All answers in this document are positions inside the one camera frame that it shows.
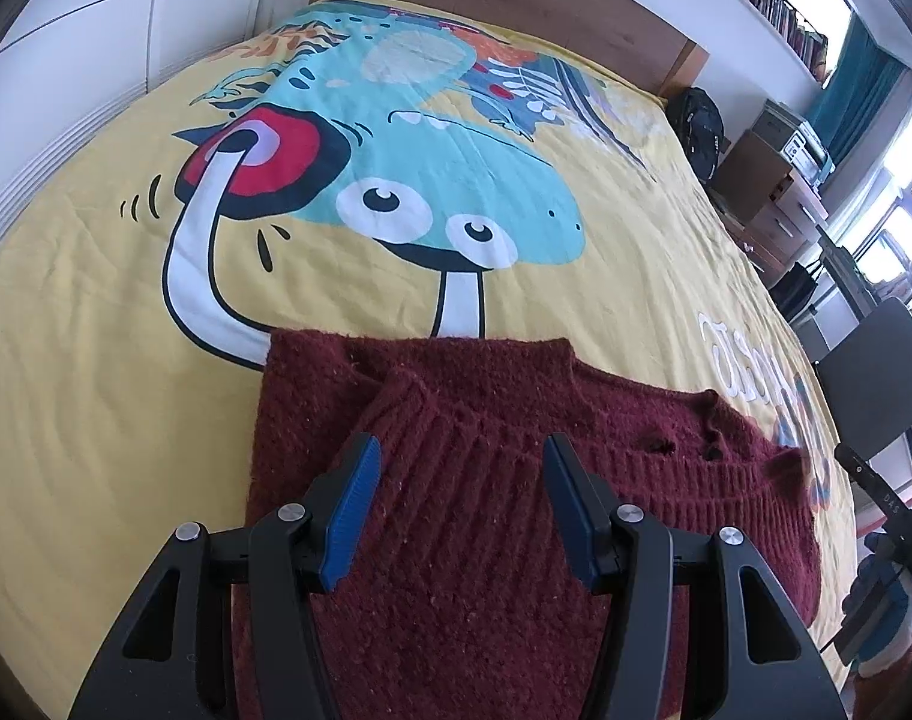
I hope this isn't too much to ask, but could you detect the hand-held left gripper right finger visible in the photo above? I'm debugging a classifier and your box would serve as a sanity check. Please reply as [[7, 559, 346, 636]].
[[542, 433, 851, 720]]

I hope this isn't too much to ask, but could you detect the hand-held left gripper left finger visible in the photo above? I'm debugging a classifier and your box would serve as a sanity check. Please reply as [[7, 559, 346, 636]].
[[66, 431, 383, 720]]

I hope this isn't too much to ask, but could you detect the maroon knit sweater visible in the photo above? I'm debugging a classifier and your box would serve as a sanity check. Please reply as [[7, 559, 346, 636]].
[[235, 328, 824, 720]]

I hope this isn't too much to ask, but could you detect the blue and white cloth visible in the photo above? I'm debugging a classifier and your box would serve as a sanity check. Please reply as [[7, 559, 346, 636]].
[[850, 532, 912, 680]]

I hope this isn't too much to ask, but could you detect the black chair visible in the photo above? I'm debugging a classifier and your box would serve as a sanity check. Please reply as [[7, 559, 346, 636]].
[[812, 298, 912, 466]]

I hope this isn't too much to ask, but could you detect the black bag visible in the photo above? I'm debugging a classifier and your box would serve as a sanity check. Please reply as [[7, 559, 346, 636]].
[[771, 262, 824, 323]]

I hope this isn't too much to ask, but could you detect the large corner window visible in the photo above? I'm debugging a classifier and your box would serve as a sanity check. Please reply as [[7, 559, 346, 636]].
[[838, 82, 912, 316]]

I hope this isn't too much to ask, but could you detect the yellow cartoon printed blanket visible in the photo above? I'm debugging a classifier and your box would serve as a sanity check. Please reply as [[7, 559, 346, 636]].
[[0, 0, 858, 720]]

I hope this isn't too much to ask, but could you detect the wooden drawer cabinet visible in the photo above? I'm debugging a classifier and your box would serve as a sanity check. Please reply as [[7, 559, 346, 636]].
[[715, 131, 832, 271]]

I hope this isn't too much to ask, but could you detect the white printer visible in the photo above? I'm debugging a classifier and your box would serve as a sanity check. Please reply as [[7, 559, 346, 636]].
[[752, 99, 832, 185]]

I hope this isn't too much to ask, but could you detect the black backpack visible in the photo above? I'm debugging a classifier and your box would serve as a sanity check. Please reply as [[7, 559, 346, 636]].
[[662, 88, 727, 182]]

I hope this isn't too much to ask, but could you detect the teal curtain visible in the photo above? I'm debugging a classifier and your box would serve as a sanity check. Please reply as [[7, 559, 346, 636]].
[[805, 15, 907, 166]]

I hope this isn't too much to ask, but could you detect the row of books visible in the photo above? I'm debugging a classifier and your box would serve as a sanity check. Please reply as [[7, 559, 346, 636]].
[[681, 0, 832, 80]]

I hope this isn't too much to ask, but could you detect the white wardrobe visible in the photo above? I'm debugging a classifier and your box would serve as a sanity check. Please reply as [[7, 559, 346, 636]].
[[0, 0, 292, 241]]

